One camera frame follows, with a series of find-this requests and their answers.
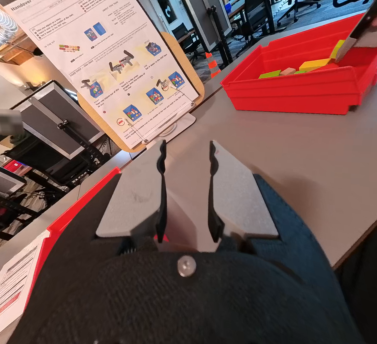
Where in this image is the silver ventilation duct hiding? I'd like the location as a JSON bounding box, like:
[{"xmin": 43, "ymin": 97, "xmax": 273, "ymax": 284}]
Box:
[{"xmin": 0, "ymin": 5, "xmax": 19, "ymax": 45}]

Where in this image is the red plastic bin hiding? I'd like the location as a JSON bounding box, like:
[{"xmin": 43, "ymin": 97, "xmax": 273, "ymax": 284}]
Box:
[
  {"xmin": 220, "ymin": 13, "xmax": 377, "ymax": 116},
  {"xmin": 47, "ymin": 166, "xmax": 122, "ymax": 243}
]

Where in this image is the black phone icon sign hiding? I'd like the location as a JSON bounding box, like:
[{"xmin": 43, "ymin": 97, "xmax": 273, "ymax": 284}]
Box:
[{"xmin": 157, "ymin": 0, "xmax": 178, "ymax": 29}]

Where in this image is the yellow orange wooden block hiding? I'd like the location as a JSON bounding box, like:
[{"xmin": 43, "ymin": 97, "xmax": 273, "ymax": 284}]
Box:
[{"xmin": 298, "ymin": 58, "xmax": 332, "ymax": 72}]

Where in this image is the yellow-green wooden block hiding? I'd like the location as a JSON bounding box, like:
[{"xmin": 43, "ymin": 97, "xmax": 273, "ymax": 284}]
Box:
[{"xmin": 329, "ymin": 39, "xmax": 347, "ymax": 60}]

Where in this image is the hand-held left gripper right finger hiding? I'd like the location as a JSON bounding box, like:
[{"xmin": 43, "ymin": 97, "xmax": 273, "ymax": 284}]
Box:
[{"xmin": 208, "ymin": 140, "xmax": 280, "ymax": 244}]

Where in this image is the red storage box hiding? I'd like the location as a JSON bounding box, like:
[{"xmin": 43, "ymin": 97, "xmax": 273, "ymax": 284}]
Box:
[{"xmin": 4, "ymin": 159, "xmax": 25, "ymax": 174}]

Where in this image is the instruction poster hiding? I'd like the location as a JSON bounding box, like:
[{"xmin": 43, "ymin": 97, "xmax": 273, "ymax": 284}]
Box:
[{"xmin": 0, "ymin": 0, "xmax": 201, "ymax": 150}]

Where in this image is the grey panel board on stand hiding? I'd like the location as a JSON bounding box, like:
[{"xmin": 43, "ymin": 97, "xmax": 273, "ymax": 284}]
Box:
[
  {"xmin": 11, "ymin": 80, "xmax": 104, "ymax": 162},
  {"xmin": 178, "ymin": 0, "xmax": 234, "ymax": 65}
]

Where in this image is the white paper with red print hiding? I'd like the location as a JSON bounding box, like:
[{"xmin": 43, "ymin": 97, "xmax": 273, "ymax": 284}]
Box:
[{"xmin": 0, "ymin": 231, "xmax": 49, "ymax": 333}]

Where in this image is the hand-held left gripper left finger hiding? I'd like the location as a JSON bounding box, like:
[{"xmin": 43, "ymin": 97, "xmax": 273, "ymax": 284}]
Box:
[{"xmin": 96, "ymin": 139, "xmax": 169, "ymax": 244}]

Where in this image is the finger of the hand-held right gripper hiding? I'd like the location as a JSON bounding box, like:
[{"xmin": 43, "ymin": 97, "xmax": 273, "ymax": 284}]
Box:
[{"xmin": 334, "ymin": 5, "xmax": 377, "ymax": 64}]

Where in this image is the orange traffic cone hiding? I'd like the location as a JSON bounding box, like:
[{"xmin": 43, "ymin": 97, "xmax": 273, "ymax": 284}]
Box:
[{"xmin": 205, "ymin": 52, "xmax": 222, "ymax": 79}]

